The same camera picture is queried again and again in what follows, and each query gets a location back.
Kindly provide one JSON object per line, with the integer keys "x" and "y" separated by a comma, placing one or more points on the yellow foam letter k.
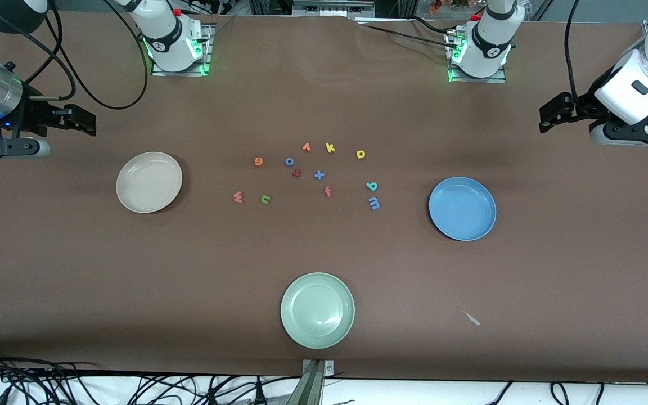
{"x": 328, "y": 148}

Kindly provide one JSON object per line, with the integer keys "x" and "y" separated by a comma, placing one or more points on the aluminium frame rail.
{"x": 332, "y": 8}

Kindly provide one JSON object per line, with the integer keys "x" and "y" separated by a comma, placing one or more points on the teal foam letter b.
{"x": 370, "y": 184}

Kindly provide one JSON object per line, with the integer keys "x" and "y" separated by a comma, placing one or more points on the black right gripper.
{"x": 36, "y": 113}

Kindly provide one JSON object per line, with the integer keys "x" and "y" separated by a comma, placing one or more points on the pale green plate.
{"x": 317, "y": 309}

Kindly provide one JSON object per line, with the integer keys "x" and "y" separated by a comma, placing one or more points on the blue plate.
{"x": 462, "y": 214}

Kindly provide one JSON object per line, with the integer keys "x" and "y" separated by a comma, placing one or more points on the blue foam letter m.
{"x": 374, "y": 203}

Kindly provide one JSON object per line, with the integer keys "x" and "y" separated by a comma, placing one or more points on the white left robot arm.
{"x": 490, "y": 45}

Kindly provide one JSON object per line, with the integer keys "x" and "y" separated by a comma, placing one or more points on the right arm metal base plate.
{"x": 206, "y": 62}

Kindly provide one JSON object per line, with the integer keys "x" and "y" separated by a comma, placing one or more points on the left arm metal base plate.
{"x": 501, "y": 79}

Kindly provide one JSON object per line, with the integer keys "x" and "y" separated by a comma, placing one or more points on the green foam letter n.
{"x": 266, "y": 202}

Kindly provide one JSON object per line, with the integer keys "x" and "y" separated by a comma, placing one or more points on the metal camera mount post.
{"x": 314, "y": 388}

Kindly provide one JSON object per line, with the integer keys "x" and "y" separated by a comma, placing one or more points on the brown table cover sheet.
{"x": 133, "y": 270}

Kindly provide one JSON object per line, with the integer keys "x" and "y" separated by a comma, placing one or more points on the orange artificial flowers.
{"x": 435, "y": 5}

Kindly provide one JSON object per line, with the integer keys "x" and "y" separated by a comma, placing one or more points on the beige brown plate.
{"x": 149, "y": 183}

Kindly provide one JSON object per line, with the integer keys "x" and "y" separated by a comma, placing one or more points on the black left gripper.
{"x": 581, "y": 104}

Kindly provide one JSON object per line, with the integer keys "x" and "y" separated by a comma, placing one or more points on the white tape scrap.
{"x": 473, "y": 319}

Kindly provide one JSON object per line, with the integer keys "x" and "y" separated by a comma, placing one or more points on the red foam letter w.
{"x": 238, "y": 197}

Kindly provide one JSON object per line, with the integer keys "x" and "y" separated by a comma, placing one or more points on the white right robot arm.
{"x": 166, "y": 39}

